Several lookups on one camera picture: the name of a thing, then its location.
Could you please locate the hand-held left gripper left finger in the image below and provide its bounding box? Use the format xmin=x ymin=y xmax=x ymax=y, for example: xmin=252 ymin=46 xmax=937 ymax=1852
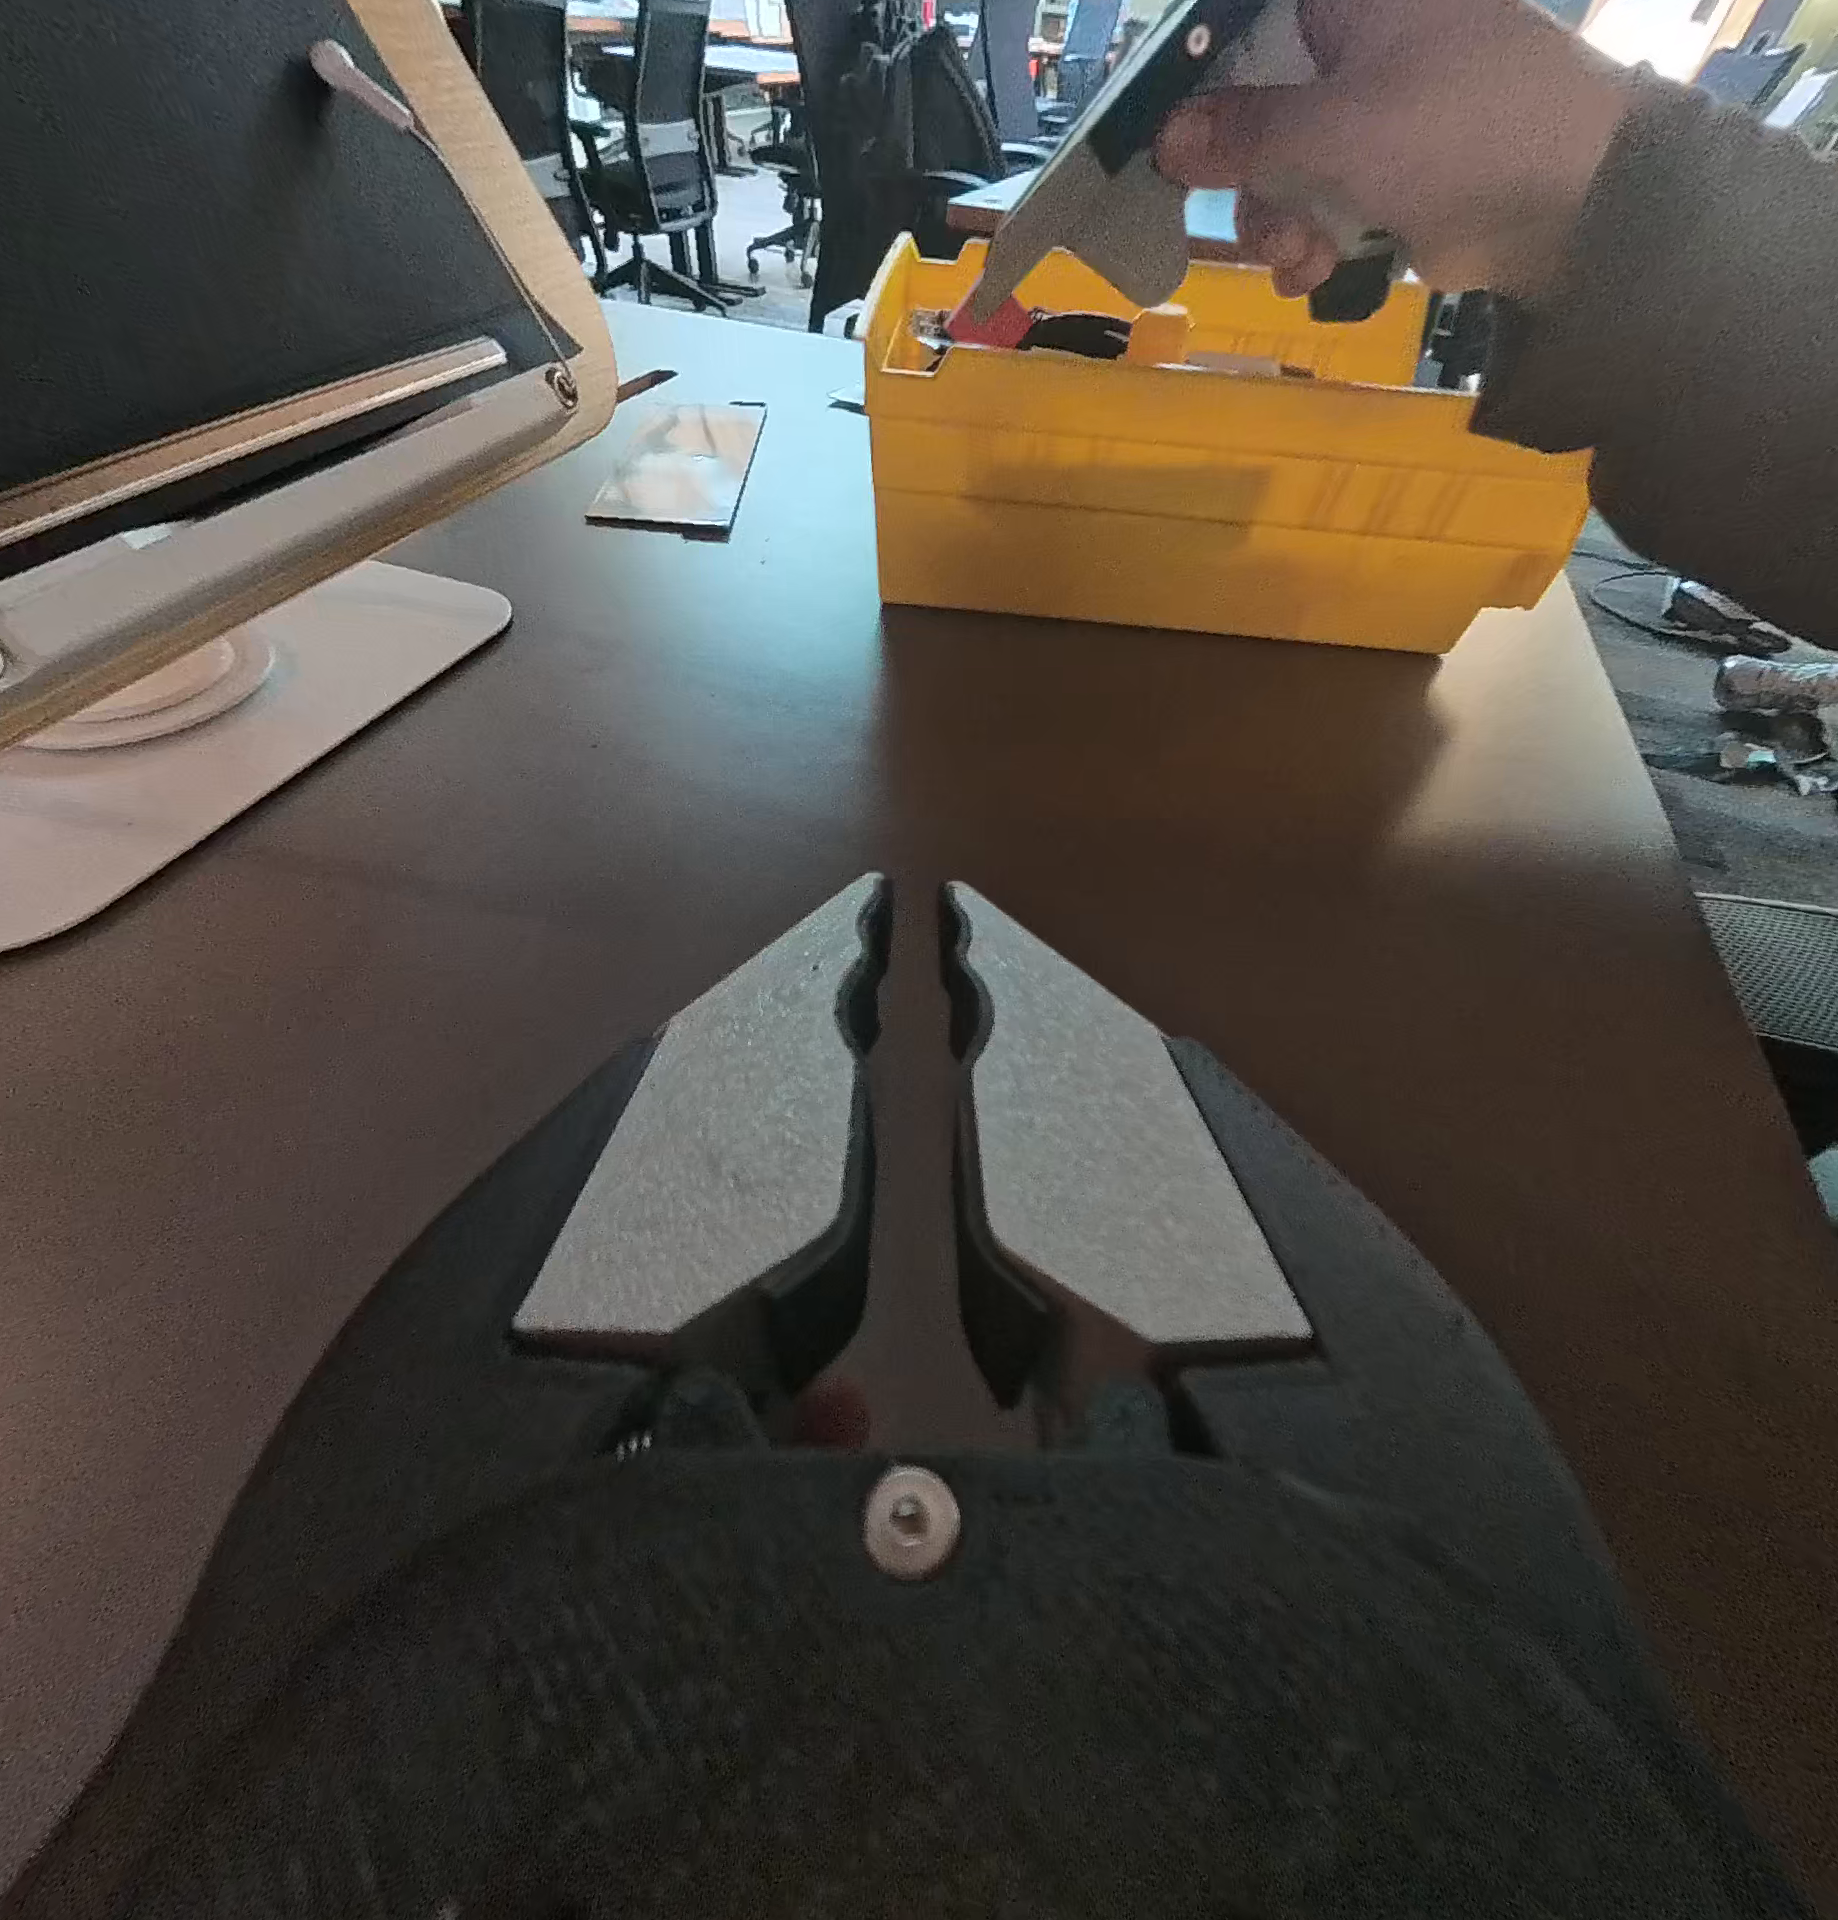
xmin=508 ymin=870 xmax=895 ymax=1390

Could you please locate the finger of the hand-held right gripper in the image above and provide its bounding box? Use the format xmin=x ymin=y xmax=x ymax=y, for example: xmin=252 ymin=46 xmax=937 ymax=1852
xmin=982 ymin=136 xmax=1107 ymax=327

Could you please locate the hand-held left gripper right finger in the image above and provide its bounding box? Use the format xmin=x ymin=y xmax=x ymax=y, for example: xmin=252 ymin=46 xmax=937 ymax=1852
xmin=938 ymin=879 xmax=1318 ymax=1411

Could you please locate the yellow storage bin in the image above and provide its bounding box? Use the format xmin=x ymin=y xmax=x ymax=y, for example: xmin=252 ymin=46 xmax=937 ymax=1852
xmin=860 ymin=233 xmax=1597 ymax=655

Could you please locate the person's right forearm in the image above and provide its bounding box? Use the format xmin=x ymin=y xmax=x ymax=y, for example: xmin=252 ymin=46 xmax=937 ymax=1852
xmin=1465 ymin=67 xmax=1838 ymax=665

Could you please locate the person's right hand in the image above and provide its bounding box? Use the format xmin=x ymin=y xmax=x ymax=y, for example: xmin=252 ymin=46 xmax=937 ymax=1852
xmin=1152 ymin=0 xmax=1635 ymax=301

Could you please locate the black jacket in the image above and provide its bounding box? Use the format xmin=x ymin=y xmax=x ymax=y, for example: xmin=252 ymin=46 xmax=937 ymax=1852
xmin=846 ymin=15 xmax=1009 ymax=228

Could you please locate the office chair with jacket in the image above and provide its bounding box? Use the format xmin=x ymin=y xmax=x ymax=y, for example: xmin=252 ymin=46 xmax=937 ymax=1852
xmin=786 ymin=0 xmax=1010 ymax=335

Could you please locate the black mesh office chair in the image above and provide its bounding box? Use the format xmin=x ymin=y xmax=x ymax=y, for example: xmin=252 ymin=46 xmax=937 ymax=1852
xmin=459 ymin=0 xmax=608 ymax=286
xmin=617 ymin=0 xmax=771 ymax=313

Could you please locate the glossy rectangular plate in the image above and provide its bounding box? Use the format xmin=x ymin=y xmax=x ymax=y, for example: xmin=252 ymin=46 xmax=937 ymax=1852
xmin=586 ymin=400 xmax=771 ymax=542

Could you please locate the grey mesh office chair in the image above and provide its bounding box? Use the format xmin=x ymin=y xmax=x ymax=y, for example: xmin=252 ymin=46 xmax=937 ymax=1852
xmin=1698 ymin=890 xmax=1838 ymax=1055

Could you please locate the silver crumpled wrapper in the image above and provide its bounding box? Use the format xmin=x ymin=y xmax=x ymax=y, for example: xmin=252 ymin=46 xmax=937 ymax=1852
xmin=1713 ymin=654 xmax=1838 ymax=719

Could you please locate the wooden book stand black panel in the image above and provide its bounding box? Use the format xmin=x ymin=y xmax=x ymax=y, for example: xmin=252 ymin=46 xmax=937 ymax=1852
xmin=0 ymin=0 xmax=621 ymax=963

